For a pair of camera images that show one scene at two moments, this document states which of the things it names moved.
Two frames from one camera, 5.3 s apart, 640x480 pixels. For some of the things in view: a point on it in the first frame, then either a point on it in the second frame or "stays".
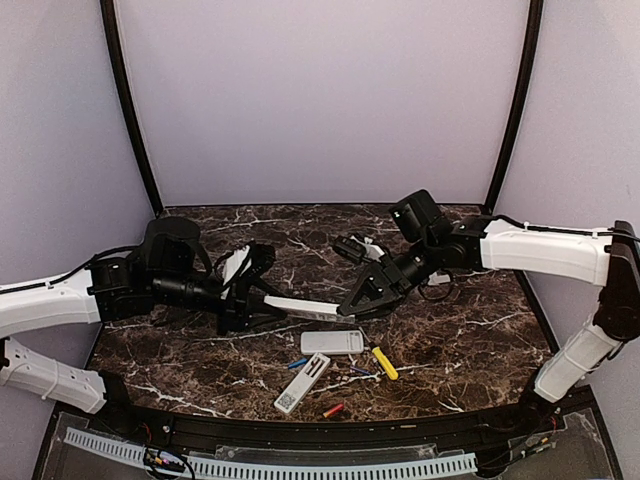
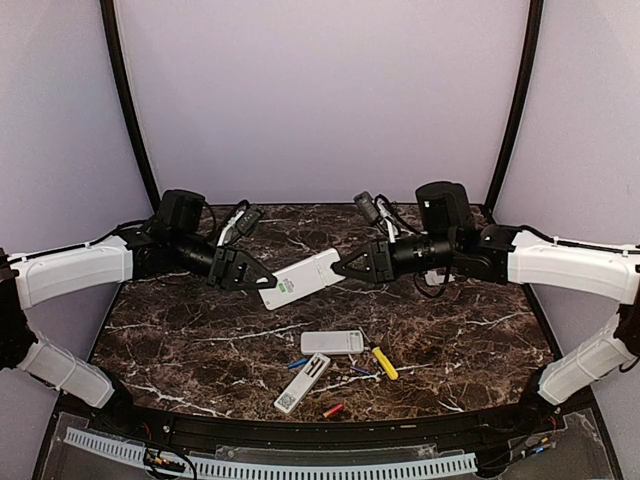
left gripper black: x=241 y=304 → x=229 y=264
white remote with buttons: x=309 y=309 → x=302 y=278
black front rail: x=403 y=430 stays
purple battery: x=360 y=370 stays
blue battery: x=298 y=362 stays
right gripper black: x=389 y=282 → x=379 y=254
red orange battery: x=335 y=409 stays
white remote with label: x=302 y=383 stays
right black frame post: x=535 y=36 stays
